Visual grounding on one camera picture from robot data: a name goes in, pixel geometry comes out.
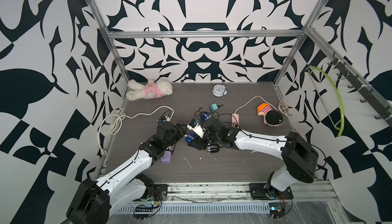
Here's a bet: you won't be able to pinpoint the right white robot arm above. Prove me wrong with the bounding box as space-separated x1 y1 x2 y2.
187 117 319 192

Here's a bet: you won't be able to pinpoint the pink power strip cable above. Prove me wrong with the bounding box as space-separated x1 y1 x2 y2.
234 95 304 139

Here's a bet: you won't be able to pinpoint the aluminium frame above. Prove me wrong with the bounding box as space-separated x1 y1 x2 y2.
98 0 392 210

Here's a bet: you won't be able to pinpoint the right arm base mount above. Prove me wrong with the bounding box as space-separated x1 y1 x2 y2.
249 172 294 201

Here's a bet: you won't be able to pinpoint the purple power strip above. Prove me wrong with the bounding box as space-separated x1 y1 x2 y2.
160 145 175 163

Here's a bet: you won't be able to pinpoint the small white alarm clock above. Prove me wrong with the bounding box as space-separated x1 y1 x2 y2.
212 84 228 97

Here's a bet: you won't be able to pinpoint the pink power strip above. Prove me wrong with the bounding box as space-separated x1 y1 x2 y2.
231 113 239 128

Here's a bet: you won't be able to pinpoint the white power strip cable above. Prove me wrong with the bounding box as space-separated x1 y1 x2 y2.
97 104 175 157

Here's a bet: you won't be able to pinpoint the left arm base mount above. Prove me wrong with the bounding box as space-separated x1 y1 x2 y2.
135 174 168 201

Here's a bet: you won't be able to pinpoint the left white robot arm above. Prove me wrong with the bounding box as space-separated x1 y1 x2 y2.
66 121 186 224

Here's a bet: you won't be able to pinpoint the green plastic hanger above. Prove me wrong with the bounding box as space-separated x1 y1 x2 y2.
306 66 346 138

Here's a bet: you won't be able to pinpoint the teal usb charger plug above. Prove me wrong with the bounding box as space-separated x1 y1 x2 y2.
209 104 223 113

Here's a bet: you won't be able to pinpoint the white plush toy pink outfit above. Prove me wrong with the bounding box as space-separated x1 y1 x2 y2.
126 80 173 101

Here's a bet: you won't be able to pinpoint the black wall hook rack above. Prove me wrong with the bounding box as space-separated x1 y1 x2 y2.
328 52 392 127

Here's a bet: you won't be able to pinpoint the blue electric shaver white stripes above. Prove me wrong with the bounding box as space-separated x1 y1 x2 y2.
185 133 198 145

